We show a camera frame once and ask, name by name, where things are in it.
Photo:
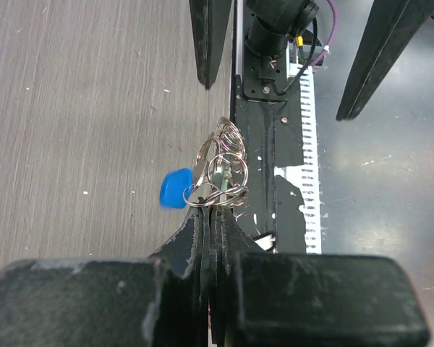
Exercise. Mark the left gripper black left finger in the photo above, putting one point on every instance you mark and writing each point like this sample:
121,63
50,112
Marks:
160,300

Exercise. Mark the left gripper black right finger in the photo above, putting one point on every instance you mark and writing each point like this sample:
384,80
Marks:
289,299

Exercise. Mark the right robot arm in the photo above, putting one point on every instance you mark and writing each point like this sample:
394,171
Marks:
275,21

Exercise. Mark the blue tag key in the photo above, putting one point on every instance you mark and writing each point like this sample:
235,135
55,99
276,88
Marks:
178,185

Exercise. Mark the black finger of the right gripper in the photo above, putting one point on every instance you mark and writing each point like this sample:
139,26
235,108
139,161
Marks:
390,27
209,20

